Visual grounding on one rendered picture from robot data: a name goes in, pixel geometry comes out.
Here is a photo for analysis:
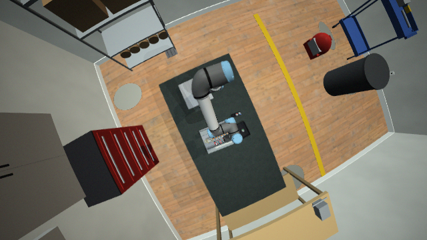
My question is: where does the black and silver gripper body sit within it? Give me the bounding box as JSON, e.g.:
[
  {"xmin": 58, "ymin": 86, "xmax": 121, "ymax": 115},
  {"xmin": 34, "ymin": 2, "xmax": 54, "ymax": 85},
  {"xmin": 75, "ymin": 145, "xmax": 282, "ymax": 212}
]
[{"xmin": 223, "ymin": 132, "xmax": 231, "ymax": 143}]

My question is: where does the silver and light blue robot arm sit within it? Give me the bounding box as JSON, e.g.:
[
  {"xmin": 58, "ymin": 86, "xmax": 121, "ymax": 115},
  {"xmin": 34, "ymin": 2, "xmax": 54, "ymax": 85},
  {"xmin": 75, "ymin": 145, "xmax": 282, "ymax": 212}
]
[{"xmin": 191, "ymin": 61, "xmax": 242, "ymax": 144}]

